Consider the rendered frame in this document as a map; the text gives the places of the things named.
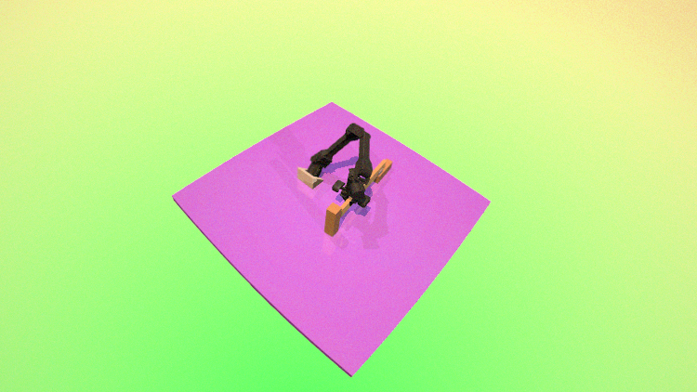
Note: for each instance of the long brown wooden rail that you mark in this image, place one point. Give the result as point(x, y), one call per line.
point(346, 205)

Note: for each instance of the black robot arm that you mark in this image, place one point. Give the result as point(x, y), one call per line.
point(363, 166)

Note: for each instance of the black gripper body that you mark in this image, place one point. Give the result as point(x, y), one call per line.
point(346, 191)

